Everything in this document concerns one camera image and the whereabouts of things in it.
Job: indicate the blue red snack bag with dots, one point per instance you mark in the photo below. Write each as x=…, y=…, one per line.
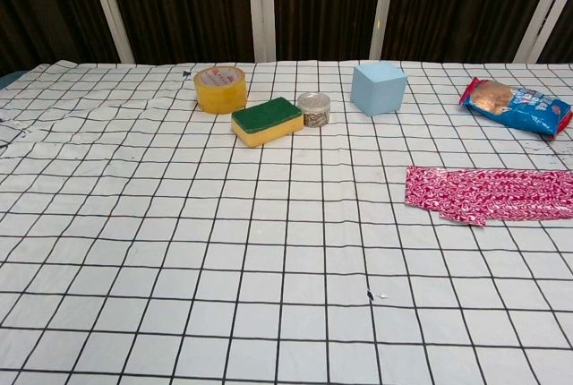
x=519, y=107

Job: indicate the white partition post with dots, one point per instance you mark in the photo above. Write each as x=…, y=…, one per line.
x=544, y=9
x=109, y=9
x=262, y=9
x=382, y=9

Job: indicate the light blue cube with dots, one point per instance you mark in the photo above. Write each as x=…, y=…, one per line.
x=376, y=89

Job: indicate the yellow sponge green scouring pad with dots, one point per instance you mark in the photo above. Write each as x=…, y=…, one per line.
x=264, y=123

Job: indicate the small clear round jar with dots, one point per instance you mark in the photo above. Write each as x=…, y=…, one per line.
x=315, y=109

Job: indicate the white black-checked tablecloth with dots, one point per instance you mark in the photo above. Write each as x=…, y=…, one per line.
x=179, y=246

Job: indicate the blue padded table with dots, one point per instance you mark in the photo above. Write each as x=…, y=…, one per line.
x=9, y=79

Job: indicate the yellow packing tape roll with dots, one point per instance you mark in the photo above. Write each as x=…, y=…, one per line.
x=220, y=89

